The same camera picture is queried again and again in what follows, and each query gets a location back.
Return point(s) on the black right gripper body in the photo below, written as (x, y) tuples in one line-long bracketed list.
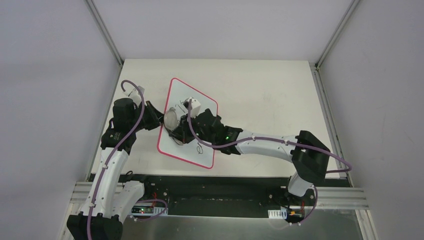
[(185, 132)]

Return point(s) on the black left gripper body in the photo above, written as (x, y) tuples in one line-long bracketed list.
[(151, 118)]

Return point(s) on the grey eraser cloth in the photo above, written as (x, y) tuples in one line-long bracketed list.
[(172, 125)]

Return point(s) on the pink-framed whiteboard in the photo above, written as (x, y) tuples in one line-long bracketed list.
[(194, 152)]

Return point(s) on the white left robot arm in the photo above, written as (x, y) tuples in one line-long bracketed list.
[(103, 213)]

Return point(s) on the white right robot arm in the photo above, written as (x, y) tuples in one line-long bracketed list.
[(307, 153)]

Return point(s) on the left controller board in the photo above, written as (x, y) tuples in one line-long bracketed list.
[(147, 210)]

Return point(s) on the controller board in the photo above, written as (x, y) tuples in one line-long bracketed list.
[(147, 210), (292, 215)]

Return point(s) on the right controller board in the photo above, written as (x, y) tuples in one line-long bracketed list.
[(292, 215)]

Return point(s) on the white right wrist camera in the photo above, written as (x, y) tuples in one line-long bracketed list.
[(193, 106)]

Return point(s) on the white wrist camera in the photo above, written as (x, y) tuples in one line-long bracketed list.
[(193, 106), (136, 94)]

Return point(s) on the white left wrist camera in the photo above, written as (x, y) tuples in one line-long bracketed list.
[(136, 94)]

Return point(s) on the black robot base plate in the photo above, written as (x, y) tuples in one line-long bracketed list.
[(229, 197)]

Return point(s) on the aluminium frame post left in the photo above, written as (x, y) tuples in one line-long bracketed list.
[(97, 17)]

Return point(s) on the aluminium frame post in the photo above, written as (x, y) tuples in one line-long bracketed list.
[(337, 32), (97, 17)]

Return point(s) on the aluminium frame rail front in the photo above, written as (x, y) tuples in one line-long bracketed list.
[(328, 198)]

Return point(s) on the aluminium frame post right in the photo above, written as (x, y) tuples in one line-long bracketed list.
[(337, 32)]

